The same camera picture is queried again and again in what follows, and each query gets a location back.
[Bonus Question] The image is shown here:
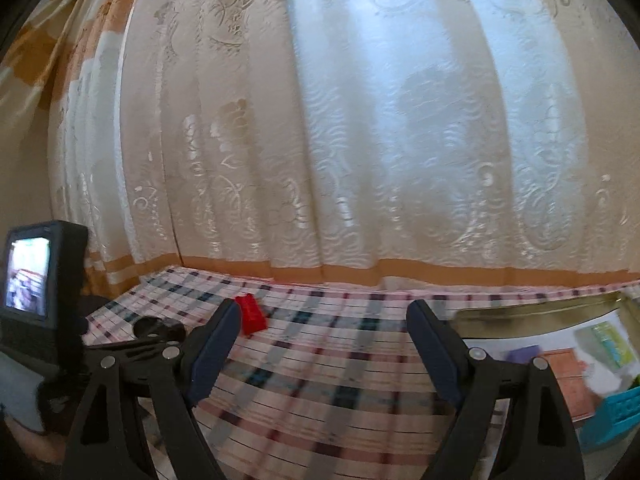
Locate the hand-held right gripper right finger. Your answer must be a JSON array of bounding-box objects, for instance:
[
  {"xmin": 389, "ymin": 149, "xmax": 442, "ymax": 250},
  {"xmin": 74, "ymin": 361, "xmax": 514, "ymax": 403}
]
[{"xmin": 406, "ymin": 299, "xmax": 586, "ymax": 480}]

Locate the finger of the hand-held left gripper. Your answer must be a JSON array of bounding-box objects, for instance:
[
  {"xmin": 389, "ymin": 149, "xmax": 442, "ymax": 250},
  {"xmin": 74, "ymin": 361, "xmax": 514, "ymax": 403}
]
[{"xmin": 82, "ymin": 316, "xmax": 188, "ymax": 361}]

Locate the person's left forearm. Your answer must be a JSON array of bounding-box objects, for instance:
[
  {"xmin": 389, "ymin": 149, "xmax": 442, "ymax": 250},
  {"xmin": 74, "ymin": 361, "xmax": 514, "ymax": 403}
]
[{"xmin": 0, "ymin": 350, "xmax": 66, "ymax": 461}]

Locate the pink box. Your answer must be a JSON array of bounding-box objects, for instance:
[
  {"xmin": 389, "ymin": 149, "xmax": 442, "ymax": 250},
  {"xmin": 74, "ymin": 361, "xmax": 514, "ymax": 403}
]
[{"xmin": 542, "ymin": 347, "xmax": 598, "ymax": 423}]

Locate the gold tin box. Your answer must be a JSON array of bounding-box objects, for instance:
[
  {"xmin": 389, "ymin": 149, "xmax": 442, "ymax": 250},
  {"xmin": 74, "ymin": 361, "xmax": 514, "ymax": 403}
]
[{"xmin": 450, "ymin": 292, "xmax": 640, "ymax": 480}]

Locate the white rectangular box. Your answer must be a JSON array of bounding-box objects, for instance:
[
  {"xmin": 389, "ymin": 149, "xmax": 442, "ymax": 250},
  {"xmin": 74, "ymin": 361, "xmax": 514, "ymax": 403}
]
[{"xmin": 572, "ymin": 321, "xmax": 640, "ymax": 396}]

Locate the plaid tablecloth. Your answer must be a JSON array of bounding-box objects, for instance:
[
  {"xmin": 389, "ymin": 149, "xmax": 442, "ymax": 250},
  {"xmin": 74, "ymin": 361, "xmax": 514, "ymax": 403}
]
[{"xmin": 82, "ymin": 265, "xmax": 640, "ymax": 480}]

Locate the red building block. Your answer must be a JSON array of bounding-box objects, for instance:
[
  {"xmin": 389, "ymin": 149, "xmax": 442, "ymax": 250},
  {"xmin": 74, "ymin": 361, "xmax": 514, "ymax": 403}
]
[{"xmin": 235, "ymin": 295, "xmax": 268, "ymax": 336}]

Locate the purple cube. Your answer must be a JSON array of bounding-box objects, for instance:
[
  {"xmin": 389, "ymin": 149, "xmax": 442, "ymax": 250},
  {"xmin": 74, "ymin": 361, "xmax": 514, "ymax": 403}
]
[{"xmin": 502, "ymin": 345, "xmax": 543, "ymax": 365}]

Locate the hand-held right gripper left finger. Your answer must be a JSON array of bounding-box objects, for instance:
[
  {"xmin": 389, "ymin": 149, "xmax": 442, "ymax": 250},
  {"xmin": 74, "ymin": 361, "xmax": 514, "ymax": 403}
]
[{"xmin": 61, "ymin": 299, "xmax": 243, "ymax": 480}]

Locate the cream lace curtain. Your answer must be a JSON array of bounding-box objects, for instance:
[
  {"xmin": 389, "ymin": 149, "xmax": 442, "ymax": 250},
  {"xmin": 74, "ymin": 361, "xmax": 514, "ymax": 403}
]
[{"xmin": 0, "ymin": 0, "xmax": 640, "ymax": 301}]

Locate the blue building block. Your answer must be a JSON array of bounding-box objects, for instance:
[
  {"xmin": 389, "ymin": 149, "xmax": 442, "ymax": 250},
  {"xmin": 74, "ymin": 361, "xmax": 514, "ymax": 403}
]
[{"xmin": 580, "ymin": 385, "xmax": 640, "ymax": 448}]

